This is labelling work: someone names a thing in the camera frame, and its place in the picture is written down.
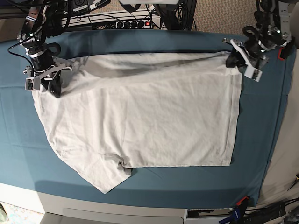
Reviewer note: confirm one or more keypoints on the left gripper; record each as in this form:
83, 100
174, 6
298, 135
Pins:
246, 55

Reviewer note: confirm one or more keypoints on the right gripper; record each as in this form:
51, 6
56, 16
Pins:
45, 71

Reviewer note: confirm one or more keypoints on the white T-shirt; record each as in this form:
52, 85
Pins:
119, 112

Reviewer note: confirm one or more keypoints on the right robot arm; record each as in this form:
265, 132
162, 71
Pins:
46, 18

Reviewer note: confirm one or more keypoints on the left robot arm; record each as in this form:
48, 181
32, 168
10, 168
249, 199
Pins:
272, 31

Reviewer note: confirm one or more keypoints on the orange black clamp top right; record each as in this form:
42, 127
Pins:
284, 52

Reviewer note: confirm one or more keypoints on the orange black clamp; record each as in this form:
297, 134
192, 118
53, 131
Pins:
284, 52
245, 199

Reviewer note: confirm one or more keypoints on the teal table cloth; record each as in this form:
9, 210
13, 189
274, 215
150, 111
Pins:
27, 161

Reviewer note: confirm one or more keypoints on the black power strip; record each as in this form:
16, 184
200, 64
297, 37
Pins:
141, 24

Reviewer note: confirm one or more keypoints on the white drawer cabinet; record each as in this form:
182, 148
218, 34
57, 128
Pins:
80, 209

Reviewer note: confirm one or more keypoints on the orange black clamp bottom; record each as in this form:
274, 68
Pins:
245, 199

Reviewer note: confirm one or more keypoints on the blue clamp bottom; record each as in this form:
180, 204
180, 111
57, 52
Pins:
235, 215

